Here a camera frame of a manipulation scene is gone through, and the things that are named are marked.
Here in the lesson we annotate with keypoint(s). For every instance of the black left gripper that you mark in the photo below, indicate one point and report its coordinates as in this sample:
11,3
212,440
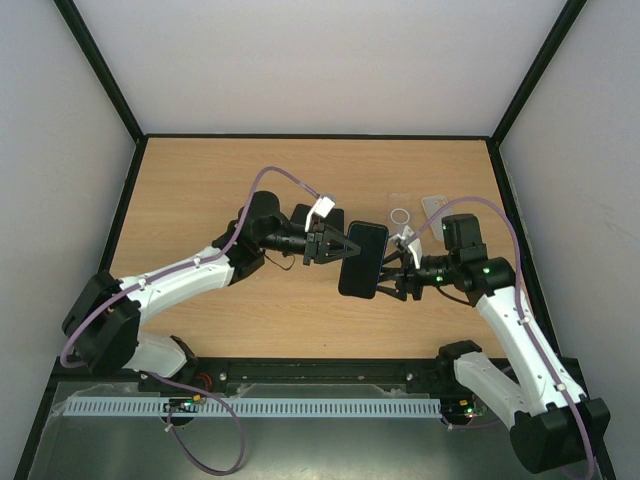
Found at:
319,248

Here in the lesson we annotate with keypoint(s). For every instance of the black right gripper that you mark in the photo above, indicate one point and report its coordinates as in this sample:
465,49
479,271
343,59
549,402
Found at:
406,279

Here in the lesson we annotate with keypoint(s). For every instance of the phone with black screen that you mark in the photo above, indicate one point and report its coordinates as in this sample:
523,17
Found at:
336,220

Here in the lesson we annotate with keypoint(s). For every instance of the pink phone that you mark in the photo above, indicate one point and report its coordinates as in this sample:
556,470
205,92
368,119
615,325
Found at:
301,219

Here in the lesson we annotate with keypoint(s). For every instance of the clear magsafe phone case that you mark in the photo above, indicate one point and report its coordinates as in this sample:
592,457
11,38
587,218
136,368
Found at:
400,215

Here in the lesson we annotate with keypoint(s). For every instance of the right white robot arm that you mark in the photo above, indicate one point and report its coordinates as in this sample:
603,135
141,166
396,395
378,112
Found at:
551,420

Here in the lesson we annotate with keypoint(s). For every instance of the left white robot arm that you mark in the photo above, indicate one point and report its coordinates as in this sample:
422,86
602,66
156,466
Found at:
104,326

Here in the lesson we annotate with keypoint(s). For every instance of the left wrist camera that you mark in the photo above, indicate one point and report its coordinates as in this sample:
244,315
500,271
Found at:
321,208

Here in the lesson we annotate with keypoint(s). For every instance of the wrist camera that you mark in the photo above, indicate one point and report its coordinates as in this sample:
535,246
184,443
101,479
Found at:
321,208
406,241

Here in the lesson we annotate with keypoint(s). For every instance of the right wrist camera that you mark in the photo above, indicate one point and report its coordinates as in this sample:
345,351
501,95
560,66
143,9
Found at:
406,241

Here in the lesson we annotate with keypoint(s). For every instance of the grey slotted cable duct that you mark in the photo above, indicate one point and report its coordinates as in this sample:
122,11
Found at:
254,408

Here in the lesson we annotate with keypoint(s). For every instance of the black front mounting rail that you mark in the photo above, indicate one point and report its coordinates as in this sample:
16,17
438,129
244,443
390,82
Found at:
414,376

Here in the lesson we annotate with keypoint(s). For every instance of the black aluminium frame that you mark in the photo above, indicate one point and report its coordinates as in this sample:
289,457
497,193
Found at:
561,27

